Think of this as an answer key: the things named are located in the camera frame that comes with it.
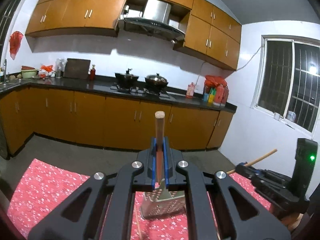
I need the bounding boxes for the wooden chopstick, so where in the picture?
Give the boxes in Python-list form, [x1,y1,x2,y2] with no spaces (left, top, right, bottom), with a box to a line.
[226,148,278,176]
[155,111,165,184]
[134,207,143,240]

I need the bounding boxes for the black wok with utensils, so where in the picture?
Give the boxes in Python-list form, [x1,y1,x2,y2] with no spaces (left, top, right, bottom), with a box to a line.
[115,68,139,89]

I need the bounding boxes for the person right hand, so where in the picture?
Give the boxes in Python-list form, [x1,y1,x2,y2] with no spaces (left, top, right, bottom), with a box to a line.
[280,213,303,232]

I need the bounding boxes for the beige perforated utensil holder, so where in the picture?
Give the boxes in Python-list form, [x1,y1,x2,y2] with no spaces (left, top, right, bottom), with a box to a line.
[140,179,185,219]

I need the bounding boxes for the red floral tablecloth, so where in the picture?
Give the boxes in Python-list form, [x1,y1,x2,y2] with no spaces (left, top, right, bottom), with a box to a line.
[6,158,273,240]

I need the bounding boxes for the red oil jug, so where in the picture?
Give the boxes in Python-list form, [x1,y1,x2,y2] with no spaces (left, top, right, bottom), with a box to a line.
[213,84,229,107]

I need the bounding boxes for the lower wooden cabinets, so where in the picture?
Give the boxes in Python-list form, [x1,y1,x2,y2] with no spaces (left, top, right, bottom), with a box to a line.
[1,87,233,154]

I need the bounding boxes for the wooden cabinets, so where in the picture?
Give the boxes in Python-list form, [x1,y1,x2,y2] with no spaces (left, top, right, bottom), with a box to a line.
[25,0,241,71]
[1,87,233,154]

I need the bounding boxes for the right window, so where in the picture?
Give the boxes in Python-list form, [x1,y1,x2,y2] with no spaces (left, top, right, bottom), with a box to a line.
[253,36,319,135]

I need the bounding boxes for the window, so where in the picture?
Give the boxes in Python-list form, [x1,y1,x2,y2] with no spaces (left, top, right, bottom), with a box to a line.
[1,0,22,60]
[253,36,319,135]

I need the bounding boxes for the pink bottle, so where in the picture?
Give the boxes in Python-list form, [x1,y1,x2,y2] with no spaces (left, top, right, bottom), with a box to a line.
[185,82,196,99]

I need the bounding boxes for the red plastic bag on counter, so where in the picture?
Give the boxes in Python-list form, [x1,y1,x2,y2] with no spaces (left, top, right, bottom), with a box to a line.
[204,75,227,87]

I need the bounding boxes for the black wok with lid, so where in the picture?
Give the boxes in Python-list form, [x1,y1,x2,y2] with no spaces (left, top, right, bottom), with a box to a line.
[145,73,168,93]

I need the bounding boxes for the red sauce bottle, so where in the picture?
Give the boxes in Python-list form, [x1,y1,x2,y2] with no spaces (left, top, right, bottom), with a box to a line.
[89,64,96,81]

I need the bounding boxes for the dark cutting board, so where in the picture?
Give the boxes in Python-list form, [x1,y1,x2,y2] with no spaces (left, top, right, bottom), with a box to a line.
[63,58,91,80]

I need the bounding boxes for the orange plastic bag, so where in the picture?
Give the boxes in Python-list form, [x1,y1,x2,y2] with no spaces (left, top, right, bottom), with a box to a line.
[38,65,55,78]

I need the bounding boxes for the green basin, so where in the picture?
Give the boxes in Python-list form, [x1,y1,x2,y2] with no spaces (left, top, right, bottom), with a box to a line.
[21,66,38,79]

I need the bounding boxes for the steel range hood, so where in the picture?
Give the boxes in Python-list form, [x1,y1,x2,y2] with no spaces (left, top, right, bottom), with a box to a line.
[118,0,190,43]

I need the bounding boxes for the hanging red plastic bag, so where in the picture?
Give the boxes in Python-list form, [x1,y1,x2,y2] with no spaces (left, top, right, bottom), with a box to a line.
[9,31,23,60]

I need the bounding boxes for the upper wooden cabinets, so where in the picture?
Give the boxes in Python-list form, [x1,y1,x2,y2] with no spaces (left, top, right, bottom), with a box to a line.
[25,0,241,71]

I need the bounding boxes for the left window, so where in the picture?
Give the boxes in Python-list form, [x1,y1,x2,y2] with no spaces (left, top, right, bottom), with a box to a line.
[1,0,22,60]

